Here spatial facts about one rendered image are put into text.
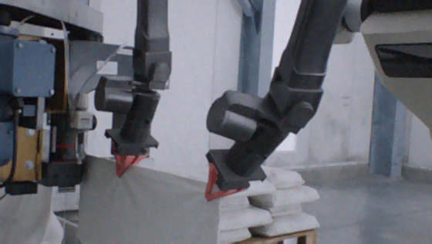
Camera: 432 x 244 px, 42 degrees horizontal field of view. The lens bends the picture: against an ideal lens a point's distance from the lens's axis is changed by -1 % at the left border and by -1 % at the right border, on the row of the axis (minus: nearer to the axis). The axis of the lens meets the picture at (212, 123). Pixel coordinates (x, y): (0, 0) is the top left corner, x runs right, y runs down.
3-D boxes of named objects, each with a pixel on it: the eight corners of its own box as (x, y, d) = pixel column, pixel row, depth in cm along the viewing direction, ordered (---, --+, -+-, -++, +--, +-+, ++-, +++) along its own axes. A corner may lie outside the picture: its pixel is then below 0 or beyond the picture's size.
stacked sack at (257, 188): (279, 196, 429) (280, 177, 429) (215, 204, 385) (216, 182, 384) (240, 187, 461) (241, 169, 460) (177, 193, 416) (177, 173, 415)
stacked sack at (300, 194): (323, 204, 472) (325, 187, 471) (269, 211, 427) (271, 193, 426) (284, 194, 505) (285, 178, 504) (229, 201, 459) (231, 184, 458)
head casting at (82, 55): (151, 157, 142) (158, 39, 141) (62, 161, 126) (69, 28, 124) (91, 145, 164) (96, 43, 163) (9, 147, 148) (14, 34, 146)
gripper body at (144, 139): (102, 136, 117) (112, 104, 114) (142, 135, 124) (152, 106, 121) (116, 153, 112) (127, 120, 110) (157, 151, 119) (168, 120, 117)
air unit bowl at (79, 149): (89, 159, 124) (90, 131, 124) (76, 160, 122) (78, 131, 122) (82, 157, 126) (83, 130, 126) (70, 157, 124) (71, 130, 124)
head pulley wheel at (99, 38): (110, 45, 136) (111, 35, 136) (77, 42, 130) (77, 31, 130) (91, 46, 142) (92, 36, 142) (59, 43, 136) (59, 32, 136)
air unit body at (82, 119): (95, 164, 125) (98, 94, 124) (75, 165, 122) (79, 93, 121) (85, 161, 128) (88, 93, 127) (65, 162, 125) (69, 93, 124)
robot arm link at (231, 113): (318, 110, 83) (299, 79, 90) (257, 85, 78) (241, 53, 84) (274, 167, 88) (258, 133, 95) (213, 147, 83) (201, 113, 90)
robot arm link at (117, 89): (171, 63, 110) (153, 55, 117) (117, 54, 104) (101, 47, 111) (159, 123, 112) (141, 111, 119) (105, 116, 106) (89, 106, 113)
